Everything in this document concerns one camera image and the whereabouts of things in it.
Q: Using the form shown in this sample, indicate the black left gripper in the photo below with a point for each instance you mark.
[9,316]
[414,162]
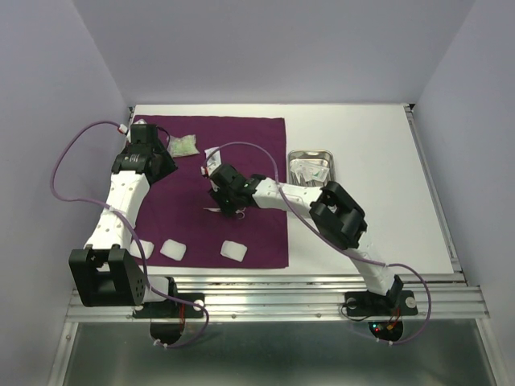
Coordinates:
[169,165]

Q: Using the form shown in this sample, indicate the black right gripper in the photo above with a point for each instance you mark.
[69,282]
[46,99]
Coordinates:
[216,193]

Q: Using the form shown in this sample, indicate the green gauze bag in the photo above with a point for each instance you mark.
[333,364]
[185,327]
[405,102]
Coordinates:
[183,147]

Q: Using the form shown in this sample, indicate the green white suture packet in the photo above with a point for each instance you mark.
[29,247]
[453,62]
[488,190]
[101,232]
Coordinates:
[308,171]

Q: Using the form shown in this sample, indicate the steel surgical scissors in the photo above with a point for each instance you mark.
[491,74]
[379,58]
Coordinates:
[238,214]

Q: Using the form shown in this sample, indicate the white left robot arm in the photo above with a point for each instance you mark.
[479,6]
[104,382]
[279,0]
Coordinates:
[104,271]

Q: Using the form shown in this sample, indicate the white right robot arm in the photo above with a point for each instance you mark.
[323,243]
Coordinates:
[331,213]

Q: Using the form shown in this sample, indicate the white gauze pad right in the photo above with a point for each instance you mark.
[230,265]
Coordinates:
[233,250]

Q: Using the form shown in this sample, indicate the white gauze pad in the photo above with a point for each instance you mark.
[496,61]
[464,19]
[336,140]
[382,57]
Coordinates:
[147,246]
[173,250]
[233,250]

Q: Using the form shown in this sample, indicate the purple cloth mat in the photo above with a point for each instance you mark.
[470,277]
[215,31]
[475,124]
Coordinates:
[174,207]

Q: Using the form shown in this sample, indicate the white gauze pad middle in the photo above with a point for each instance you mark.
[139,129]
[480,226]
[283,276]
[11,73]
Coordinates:
[173,250]

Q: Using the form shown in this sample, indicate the stainless steel tray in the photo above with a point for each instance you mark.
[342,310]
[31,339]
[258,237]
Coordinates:
[323,157]

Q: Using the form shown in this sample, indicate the white gauze pad left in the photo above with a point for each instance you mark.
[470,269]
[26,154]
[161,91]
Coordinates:
[147,246]

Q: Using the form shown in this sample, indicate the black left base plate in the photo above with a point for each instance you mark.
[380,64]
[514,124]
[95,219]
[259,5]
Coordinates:
[174,325]

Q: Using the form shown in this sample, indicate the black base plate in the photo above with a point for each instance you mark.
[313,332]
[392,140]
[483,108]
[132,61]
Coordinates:
[174,325]
[382,313]

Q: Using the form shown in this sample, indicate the aluminium right side rail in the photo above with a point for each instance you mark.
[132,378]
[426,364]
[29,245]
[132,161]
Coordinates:
[450,245]

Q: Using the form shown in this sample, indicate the aluminium rail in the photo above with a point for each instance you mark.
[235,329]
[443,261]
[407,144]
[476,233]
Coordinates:
[450,245]
[319,298]

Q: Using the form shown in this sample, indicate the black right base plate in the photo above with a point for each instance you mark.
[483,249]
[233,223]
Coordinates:
[382,313]

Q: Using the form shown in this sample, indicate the aluminium front rail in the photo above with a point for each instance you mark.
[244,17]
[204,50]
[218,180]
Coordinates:
[319,298]

